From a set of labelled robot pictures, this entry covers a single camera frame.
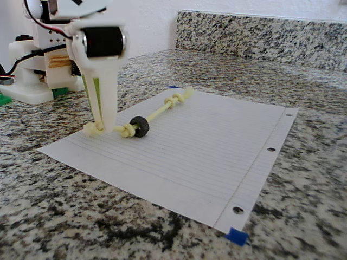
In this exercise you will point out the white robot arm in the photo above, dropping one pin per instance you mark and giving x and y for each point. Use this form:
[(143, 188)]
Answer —
[(27, 80)]

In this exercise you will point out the black controller board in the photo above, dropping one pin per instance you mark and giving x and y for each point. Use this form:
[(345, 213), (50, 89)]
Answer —
[(74, 69)]

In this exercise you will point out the green table clamp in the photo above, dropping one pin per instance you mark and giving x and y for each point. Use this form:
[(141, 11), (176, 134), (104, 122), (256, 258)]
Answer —
[(60, 91), (4, 100)]

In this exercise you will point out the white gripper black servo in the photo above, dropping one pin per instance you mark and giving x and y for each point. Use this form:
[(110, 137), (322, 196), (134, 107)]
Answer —
[(102, 43)]

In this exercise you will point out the blue tape piece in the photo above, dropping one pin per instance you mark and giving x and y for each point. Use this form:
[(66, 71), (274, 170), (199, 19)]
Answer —
[(172, 87), (236, 236)]

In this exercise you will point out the lined paper sheet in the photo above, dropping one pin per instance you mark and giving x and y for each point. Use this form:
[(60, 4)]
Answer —
[(189, 168)]

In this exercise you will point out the granite backsplash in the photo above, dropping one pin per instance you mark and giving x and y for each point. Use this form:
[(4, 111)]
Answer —
[(271, 38)]

